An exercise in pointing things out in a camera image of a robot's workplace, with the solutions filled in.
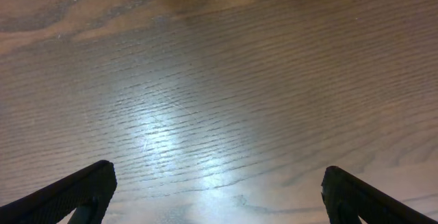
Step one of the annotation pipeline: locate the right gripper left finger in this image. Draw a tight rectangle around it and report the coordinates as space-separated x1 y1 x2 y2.
1 160 117 224

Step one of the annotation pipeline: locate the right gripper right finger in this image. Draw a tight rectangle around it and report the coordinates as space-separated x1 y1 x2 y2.
322 166 437 224

